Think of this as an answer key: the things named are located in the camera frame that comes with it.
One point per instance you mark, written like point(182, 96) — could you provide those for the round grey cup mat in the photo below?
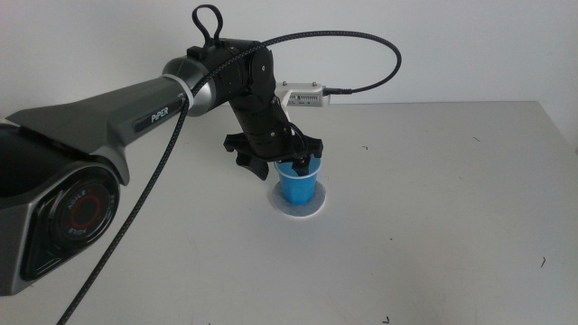
point(316, 203)

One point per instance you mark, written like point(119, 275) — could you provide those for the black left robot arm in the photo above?
point(90, 126)

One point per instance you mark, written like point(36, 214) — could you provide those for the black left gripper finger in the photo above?
point(301, 168)
point(254, 164)

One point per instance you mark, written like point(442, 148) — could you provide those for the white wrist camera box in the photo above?
point(307, 95)

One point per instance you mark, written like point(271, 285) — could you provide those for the white zip tie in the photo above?
point(185, 92)

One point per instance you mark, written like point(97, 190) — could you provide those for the blue plastic cup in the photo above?
point(295, 189)

